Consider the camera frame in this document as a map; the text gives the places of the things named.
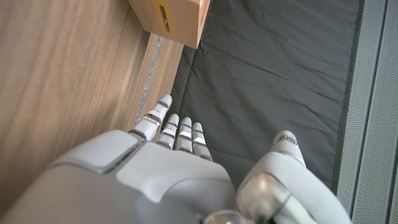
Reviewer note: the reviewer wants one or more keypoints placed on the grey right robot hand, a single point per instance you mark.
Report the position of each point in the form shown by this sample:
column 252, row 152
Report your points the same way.
column 155, row 186

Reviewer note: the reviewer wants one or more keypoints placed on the wooden slotted coin box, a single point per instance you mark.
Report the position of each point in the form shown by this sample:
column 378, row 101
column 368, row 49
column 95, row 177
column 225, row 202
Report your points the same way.
column 183, row 21

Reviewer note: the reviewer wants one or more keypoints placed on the black backdrop curtain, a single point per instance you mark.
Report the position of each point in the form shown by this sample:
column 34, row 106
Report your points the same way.
column 267, row 77

